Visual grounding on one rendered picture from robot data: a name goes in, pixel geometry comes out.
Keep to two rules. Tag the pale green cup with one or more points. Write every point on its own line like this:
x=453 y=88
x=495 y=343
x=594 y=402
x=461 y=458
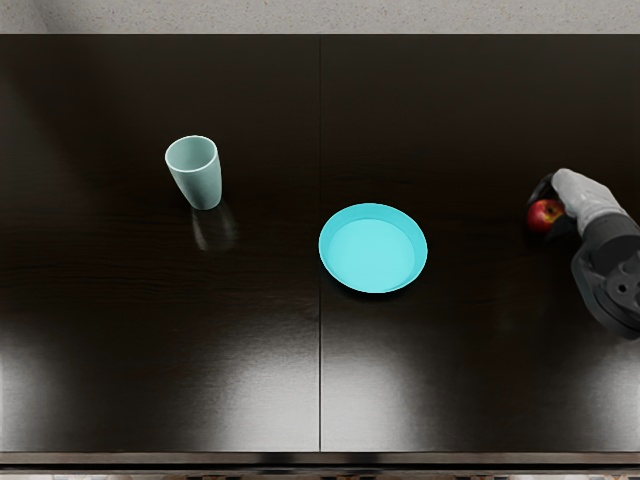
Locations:
x=196 y=172

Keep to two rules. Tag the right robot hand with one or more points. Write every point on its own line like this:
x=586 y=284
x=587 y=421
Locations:
x=585 y=195

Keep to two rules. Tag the turquoise plate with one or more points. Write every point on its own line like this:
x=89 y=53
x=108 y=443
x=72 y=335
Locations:
x=372 y=248

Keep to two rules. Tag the red apple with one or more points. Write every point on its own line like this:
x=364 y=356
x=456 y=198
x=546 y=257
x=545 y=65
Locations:
x=543 y=215

